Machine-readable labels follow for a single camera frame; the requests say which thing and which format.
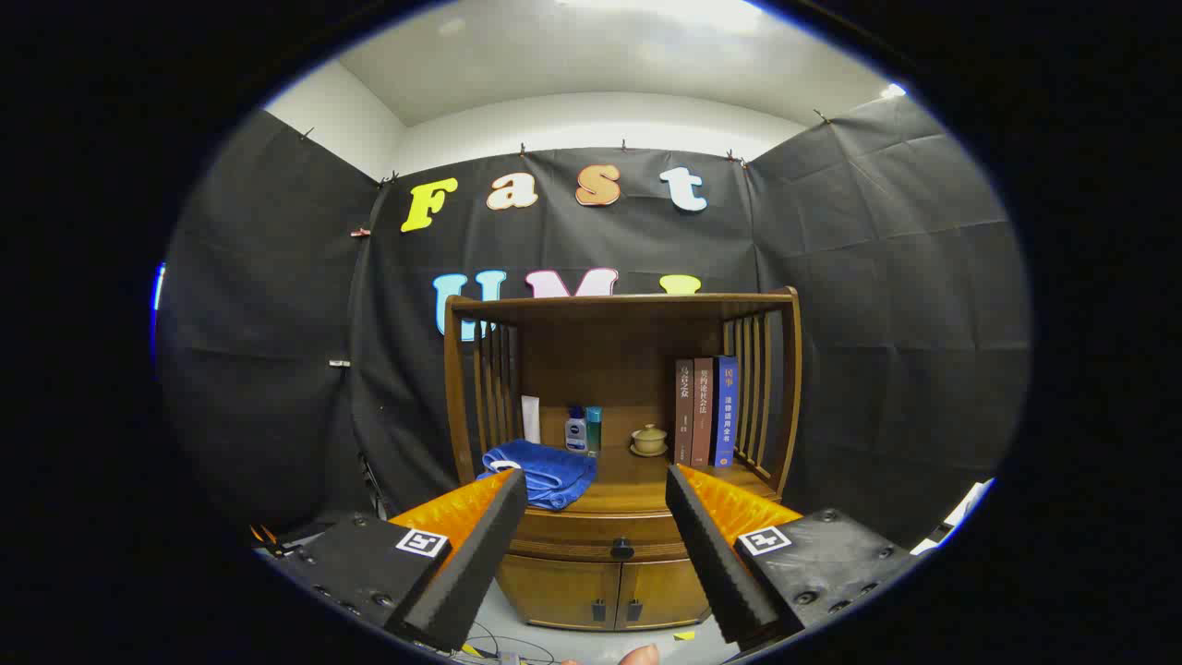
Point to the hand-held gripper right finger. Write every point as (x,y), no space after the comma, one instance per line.
(711,554)

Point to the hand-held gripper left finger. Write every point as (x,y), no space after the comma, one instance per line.
(480,554)

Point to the wooden drawer with black knob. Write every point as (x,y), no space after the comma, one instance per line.
(572,540)

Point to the wooden cabinet door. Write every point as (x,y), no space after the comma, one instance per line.
(660,591)
(554,591)

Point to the wooden countertop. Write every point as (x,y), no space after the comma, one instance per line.
(637,480)

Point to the wooden cabinet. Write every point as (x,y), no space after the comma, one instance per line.
(600,351)

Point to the blue folded towel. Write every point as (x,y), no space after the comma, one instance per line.
(554,471)

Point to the beige lidded tea cup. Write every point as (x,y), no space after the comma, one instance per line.
(649,441)

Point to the reddish brown book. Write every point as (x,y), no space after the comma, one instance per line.
(703,416)

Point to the blue book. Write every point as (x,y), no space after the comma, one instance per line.
(726,416)

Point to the dark brown book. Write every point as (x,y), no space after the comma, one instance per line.
(684,416)

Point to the white tube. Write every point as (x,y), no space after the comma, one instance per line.
(531,420)

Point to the white bottle with blue cap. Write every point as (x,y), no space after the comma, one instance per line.
(576,434)

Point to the teal bottle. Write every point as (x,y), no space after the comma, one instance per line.
(594,429)

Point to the black backdrop cloth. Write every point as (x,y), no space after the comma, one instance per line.
(277,323)

